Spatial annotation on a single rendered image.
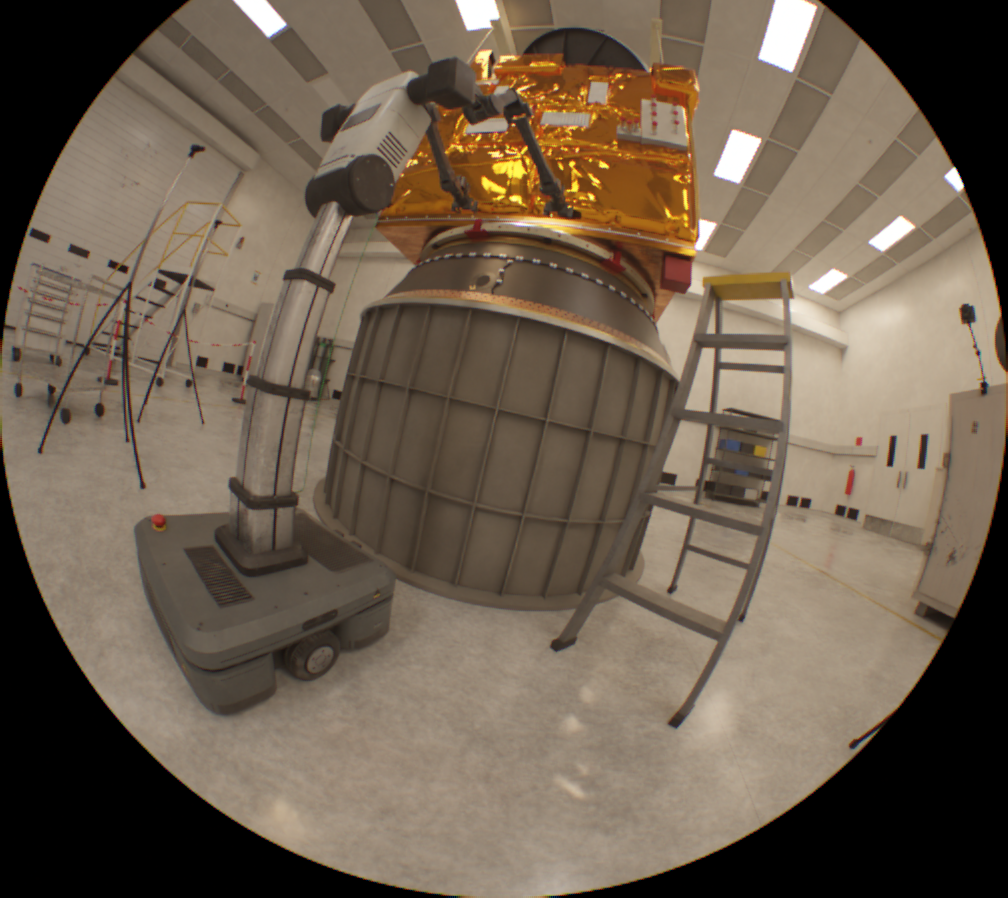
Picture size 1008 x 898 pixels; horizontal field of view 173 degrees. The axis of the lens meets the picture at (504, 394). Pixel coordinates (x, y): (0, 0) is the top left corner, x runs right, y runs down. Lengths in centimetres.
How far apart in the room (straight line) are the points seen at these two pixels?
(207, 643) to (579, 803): 78
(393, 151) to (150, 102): 810
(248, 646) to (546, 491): 111
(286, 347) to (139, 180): 764
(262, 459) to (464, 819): 86
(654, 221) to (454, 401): 135
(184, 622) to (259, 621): 16
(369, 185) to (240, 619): 97
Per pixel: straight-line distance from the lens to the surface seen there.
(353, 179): 85
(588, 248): 178
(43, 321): 477
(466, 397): 129
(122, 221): 805
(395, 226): 226
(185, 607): 78
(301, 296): 80
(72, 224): 796
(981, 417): 298
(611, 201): 191
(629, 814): 92
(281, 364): 79
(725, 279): 152
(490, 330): 132
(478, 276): 153
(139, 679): 100
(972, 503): 292
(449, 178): 170
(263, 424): 79
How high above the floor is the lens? 76
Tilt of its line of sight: 4 degrees up
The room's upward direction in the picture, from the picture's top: 13 degrees clockwise
